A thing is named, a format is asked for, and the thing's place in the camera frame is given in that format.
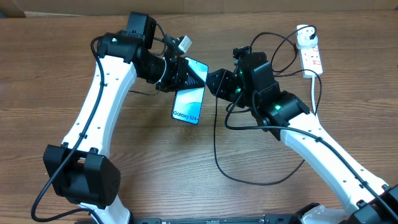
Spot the Galaxy smartphone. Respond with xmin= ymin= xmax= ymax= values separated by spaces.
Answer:
xmin=171 ymin=57 xmax=208 ymax=124

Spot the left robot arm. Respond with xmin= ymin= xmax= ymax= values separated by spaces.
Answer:
xmin=43 ymin=12 xmax=208 ymax=223

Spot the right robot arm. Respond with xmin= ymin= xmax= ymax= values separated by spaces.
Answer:
xmin=206 ymin=52 xmax=397 ymax=223

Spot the white charger adapter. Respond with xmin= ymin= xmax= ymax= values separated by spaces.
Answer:
xmin=296 ymin=27 xmax=318 ymax=50

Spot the white power strip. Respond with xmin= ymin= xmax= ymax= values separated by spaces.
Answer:
xmin=296 ymin=24 xmax=323 ymax=78

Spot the white power strip cord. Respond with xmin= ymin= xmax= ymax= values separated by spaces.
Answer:
xmin=310 ymin=76 xmax=319 ymax=118

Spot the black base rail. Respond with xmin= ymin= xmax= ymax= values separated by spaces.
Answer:
xmin=130 ymin=202 xmax=352 ymax=224

